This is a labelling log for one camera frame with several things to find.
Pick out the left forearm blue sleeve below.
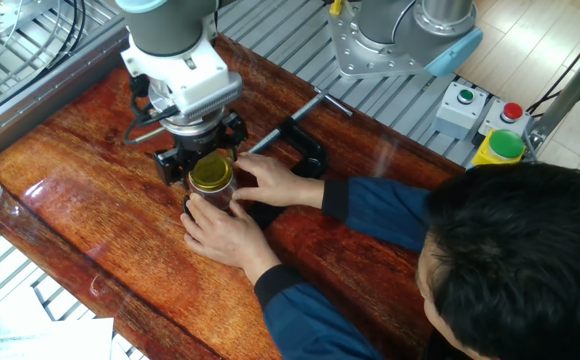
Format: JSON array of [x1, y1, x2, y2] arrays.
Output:
[[253, 264, 386, 360]]

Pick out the aluminium frame post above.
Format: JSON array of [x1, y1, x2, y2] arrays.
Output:
[[527, 29, 580, 151]]

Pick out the yellow box big green button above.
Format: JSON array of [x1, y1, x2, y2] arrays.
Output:
[[470, 128, 526, 167]]

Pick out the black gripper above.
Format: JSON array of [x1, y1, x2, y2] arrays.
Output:
[[152, 110, 249, 187]]

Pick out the black iron C-clamp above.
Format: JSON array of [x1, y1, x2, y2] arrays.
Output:
[[183, 88, 354, 236]]

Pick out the dark haired person's head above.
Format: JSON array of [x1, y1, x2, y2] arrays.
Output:
[[414, 162, 580, 360]]

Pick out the thin black cables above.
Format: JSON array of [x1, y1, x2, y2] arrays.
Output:
[[0, 0, 87, 96]]

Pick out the person's left hand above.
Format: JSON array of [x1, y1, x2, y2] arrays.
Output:
[[179, 192, 282, 286]]

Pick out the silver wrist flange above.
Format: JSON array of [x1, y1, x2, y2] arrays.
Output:
[[159, 107, 226, 151]]

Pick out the yellow metal jar lid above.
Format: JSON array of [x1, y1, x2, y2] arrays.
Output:
[[188, 152, 235, 194]]

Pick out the right forearm blue sleeve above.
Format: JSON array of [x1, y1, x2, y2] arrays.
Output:
[[321, 175, 434, 254]]

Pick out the perforated aluminium plate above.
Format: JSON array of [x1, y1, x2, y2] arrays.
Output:
[[0, 0, 59, 36]]

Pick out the white paper sheets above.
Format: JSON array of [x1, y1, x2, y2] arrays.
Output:
[[0, 279, 116, 360]]

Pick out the grey box small green button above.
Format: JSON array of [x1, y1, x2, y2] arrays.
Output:
[[430, 81, 490, 141]]

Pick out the silver robot mounting plate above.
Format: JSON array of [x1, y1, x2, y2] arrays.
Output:
[[327, 0, 424, 80]]

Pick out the person's right hand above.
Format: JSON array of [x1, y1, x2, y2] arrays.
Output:
[[230, 152, 326, 209]]

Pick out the grey box red button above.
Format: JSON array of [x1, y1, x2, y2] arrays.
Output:
[[477, 98, 532, 139]]

